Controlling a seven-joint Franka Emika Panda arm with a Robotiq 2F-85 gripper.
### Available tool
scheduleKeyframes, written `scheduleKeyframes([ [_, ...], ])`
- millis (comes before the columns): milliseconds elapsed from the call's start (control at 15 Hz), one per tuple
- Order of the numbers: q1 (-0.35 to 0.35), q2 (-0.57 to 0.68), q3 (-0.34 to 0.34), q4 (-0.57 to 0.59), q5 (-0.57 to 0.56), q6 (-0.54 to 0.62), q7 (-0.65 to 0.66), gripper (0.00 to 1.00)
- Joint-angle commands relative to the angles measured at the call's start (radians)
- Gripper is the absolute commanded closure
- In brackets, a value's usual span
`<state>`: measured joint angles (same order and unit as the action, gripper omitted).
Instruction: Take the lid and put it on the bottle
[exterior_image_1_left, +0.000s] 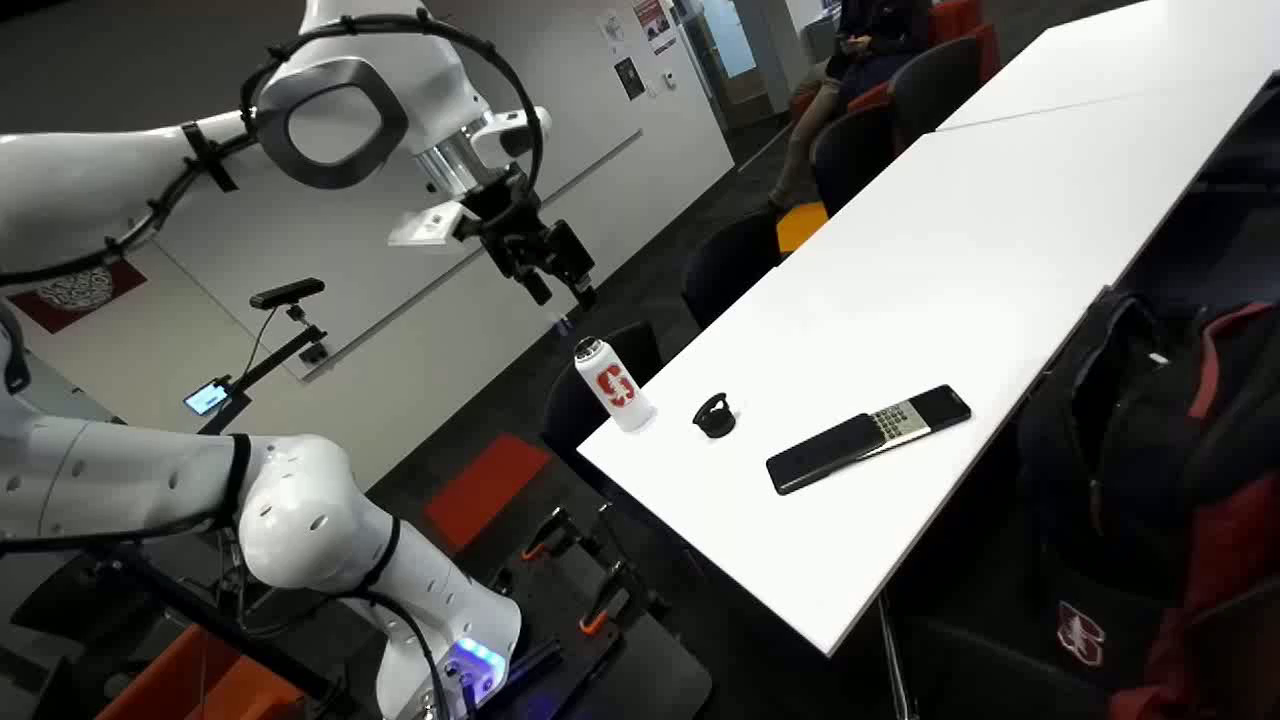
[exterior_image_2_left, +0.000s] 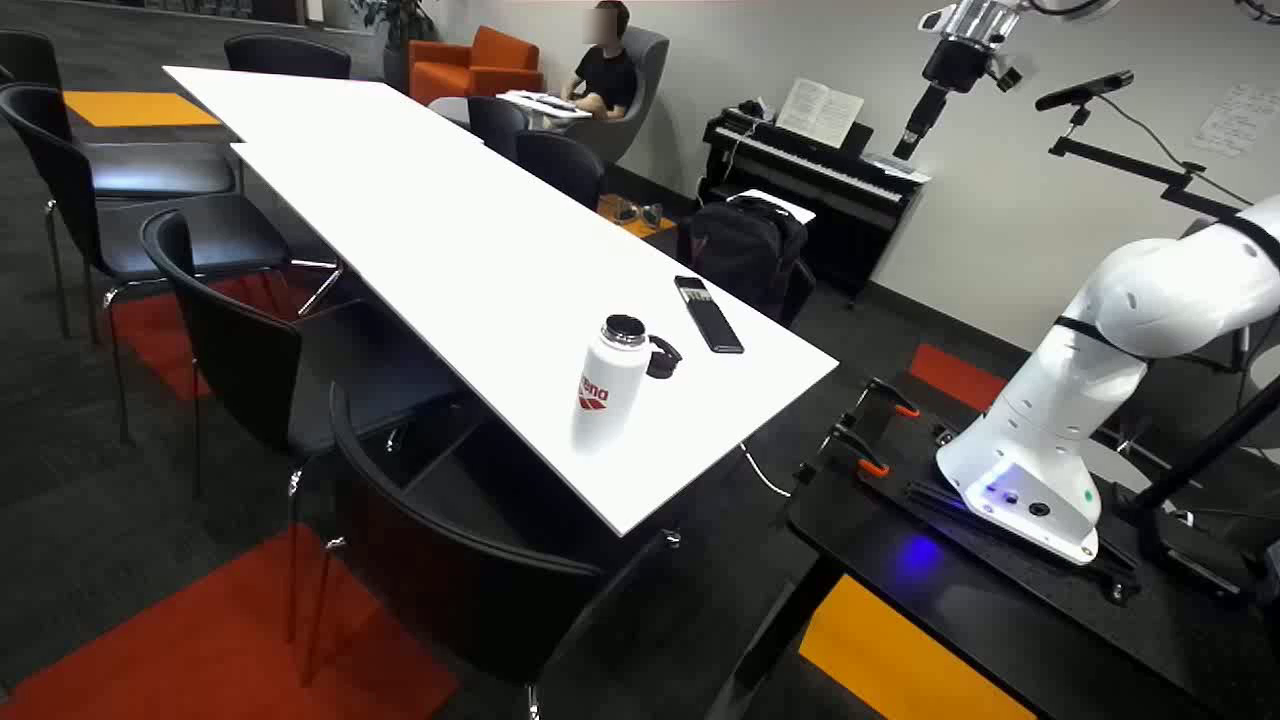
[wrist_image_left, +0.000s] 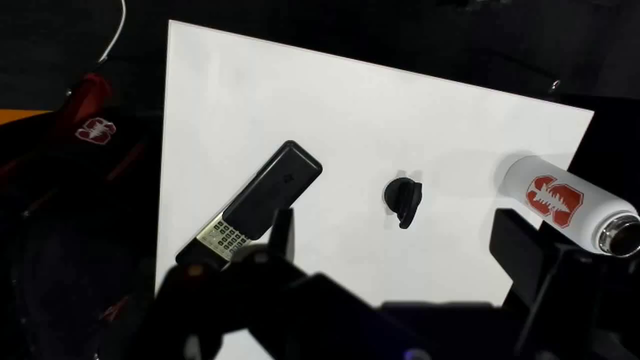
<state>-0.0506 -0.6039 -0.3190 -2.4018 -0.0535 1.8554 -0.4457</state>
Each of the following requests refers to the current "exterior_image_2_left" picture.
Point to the seated person in black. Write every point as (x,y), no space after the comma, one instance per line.
(606,73)

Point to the black chair far left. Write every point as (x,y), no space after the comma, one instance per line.
(104,221)

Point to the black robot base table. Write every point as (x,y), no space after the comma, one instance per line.
(1061,641)

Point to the black chair far side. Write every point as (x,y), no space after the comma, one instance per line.
(555,159)

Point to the black chair middle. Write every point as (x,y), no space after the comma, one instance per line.
(272,373)

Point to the black backpack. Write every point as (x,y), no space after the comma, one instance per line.
(752,249)

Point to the white sheet music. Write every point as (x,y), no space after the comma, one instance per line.
(816,112)

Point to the white water bottle red logo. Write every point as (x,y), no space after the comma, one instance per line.
(608,380)

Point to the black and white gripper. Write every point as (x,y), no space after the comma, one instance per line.
(968,40)

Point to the black bottle lid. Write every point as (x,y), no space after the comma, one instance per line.
(663,361)

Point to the black digital piano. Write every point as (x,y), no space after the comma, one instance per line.
(854,202)

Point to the black remote control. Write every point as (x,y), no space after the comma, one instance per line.
(706,313)

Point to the black chair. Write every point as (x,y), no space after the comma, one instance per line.
(104,221)
(470,539)
(272,373)
(555,159)

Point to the grey armchair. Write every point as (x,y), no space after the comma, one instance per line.
(612,139)

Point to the orange armchair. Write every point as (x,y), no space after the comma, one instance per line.
(485,66)

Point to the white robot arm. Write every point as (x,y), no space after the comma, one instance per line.
(1019,467)

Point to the black chair near front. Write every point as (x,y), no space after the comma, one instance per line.
(470,539)

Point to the orange handled clamp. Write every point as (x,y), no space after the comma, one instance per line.
(863,424)

